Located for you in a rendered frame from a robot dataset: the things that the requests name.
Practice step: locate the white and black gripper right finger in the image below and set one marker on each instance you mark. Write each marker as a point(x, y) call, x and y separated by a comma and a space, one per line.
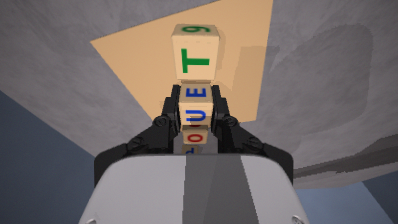
point(232, 137)

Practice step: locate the tan flat mat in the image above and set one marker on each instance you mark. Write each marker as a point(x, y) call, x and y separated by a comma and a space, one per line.
point(141, 56)

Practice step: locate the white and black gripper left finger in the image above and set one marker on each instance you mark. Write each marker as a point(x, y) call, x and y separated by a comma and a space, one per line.
point(159, 137)

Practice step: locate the wooden letter block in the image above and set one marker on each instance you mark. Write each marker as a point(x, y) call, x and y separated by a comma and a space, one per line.
point(195, 104)
point(188, 149)
point(195, 134)
point(195, 50)

